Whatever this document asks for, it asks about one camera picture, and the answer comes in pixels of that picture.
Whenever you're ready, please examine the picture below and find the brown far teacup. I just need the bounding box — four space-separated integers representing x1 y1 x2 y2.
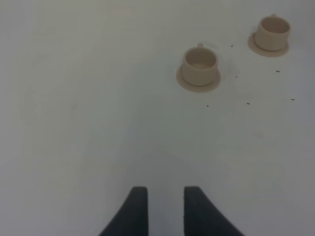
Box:
254 14 291 51

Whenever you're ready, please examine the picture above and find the brown near teacup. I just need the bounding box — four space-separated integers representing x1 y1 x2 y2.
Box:
181 43 219 86

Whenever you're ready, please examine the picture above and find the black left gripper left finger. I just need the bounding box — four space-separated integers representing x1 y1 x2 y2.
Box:
99 187 149 236

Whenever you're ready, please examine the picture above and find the brown cup saucer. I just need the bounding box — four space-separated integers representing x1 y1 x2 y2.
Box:
248 32 289 58
176 66 221 93

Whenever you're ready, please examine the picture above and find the brown near cup saucer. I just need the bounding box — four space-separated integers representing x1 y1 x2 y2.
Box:
176 66 221 93

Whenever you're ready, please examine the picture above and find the brown teacup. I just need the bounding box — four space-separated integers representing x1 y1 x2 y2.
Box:
254 14 291 51
181 43 219 86

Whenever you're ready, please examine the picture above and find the brown far cup saucer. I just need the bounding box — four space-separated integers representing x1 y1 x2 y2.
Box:
248 32 289 58

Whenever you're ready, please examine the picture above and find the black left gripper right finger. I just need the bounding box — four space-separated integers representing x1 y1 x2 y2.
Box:
184 186 243 236

